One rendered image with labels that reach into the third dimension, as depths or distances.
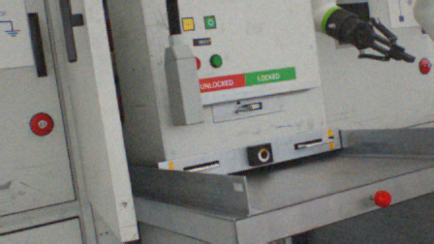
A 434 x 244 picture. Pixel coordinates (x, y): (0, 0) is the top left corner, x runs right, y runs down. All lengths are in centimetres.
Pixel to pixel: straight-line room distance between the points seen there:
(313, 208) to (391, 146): 47
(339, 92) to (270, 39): 53
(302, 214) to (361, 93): 105
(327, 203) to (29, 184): 77
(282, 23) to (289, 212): 65
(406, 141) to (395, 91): 73
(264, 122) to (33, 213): 63
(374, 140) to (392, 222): 21
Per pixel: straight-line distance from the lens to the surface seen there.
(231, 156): 146
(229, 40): 149
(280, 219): 107
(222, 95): 142
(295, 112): 158
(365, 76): 211
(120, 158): 101
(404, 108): 223
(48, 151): 157
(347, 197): 116
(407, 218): 156
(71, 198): 159
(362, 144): 160
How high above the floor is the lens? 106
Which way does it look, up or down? 3 degrees down
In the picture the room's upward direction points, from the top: 8 degrees counter-clockwise
